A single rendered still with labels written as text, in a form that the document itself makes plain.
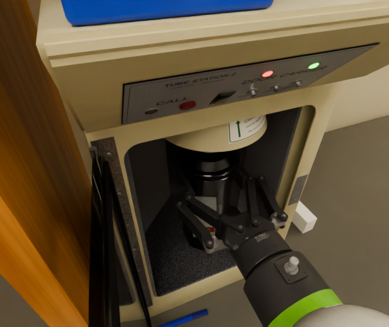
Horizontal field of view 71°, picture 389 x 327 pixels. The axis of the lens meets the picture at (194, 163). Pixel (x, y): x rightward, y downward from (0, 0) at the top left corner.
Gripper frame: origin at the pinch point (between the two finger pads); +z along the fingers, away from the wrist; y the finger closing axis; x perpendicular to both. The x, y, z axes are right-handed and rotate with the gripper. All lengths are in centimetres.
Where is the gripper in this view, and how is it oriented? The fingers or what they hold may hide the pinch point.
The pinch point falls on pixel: (208, 174)
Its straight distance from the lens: 50.6
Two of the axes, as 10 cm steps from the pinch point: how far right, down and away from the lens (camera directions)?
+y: -9.3, 2.5, -2.8
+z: -3.8, -5.9, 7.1
